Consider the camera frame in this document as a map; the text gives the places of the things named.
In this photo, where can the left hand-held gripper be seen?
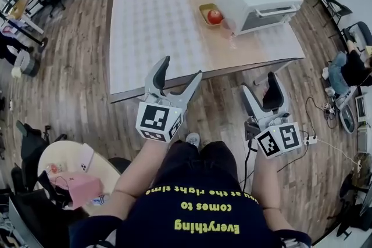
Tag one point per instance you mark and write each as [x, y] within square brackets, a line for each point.
[152, 120]

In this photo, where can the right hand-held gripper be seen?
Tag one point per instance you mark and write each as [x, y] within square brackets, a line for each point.
[279, 139]

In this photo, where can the person's right forearm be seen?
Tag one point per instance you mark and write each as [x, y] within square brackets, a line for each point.
[267, 183]

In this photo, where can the person's left forearm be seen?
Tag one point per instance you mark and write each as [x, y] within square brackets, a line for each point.
[136, 177]

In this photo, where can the table leg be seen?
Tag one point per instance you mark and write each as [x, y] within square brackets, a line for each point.
[271, 71]

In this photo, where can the person's white shoe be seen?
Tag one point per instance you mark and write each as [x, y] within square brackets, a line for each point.
[192, 139]

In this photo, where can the white patterned tablecloth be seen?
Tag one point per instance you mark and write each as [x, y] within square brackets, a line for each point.
[154, 29]

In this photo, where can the white power strip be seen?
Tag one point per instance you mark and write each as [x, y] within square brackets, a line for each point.
[310, 140]

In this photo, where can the red apple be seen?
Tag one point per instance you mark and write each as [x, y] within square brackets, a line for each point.
[214, 17]

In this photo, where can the yellow tray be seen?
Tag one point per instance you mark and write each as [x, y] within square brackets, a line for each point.
[205, 8]

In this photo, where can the person's black trousers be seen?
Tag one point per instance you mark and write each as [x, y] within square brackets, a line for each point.
[200, 162]

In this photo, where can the grey oval appliance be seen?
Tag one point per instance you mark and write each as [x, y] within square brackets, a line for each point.
[347, 119]

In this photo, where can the pink white phone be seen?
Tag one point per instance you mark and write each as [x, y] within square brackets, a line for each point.
[87, 158]

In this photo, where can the black folding chair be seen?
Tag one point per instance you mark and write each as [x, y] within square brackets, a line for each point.
[337, 8]

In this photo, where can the round beige table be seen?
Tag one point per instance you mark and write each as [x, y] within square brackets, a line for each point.
[64, 154]

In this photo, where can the person's dark printed shirt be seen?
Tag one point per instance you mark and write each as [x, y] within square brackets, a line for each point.
[197, 212]

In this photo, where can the pink paper bag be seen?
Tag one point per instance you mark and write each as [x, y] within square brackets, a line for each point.
[81, 188]

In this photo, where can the grey waste bin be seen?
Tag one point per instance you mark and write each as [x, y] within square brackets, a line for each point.
[26, 64]

